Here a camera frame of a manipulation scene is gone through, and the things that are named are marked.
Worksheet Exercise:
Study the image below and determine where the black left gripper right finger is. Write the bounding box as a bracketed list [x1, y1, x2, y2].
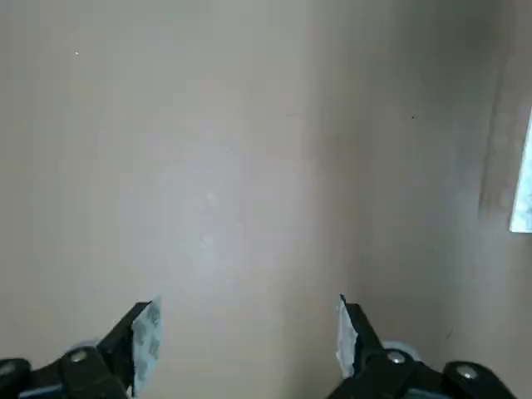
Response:
[330, 293, 515, 399]

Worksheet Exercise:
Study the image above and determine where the white test tube rack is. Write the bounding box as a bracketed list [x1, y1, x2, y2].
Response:
[509, 118, 532, 234]

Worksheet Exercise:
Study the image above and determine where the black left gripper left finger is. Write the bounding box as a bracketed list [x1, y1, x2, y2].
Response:
[0, 293, 164, 399]

